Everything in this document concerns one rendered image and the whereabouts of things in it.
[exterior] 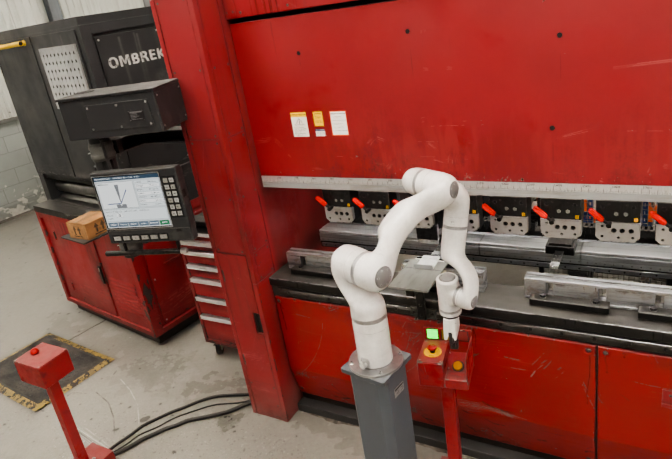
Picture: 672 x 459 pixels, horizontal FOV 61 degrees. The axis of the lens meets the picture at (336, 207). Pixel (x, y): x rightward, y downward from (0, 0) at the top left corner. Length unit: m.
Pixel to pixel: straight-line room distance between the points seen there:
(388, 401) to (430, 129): 1.08
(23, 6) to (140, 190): 6.48
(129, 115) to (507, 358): 1.95
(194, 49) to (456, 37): 1.14
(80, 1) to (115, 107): 6.74
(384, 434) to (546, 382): 0.85
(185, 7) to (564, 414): 2.38
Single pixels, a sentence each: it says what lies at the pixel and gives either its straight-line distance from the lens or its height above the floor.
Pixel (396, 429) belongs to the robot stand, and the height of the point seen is 0.77.
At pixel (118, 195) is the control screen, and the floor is 1.48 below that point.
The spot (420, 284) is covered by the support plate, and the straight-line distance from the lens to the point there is 2.47.
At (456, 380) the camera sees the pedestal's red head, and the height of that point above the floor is 0.70.
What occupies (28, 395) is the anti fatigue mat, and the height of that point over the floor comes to 0.02.
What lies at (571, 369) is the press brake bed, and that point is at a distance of 2.60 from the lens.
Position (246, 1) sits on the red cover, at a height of 2.22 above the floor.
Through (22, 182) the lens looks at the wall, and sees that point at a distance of 8.91.
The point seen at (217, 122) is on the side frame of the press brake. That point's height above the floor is 1.73.
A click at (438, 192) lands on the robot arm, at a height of 1.55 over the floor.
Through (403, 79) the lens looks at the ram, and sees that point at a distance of 2.38.
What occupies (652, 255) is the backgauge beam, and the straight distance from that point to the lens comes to 2.73.
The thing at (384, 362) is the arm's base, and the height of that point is 1.03.
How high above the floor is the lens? 2.21
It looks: 21 degrees down
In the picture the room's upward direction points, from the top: 9 degrees counter-clockwise
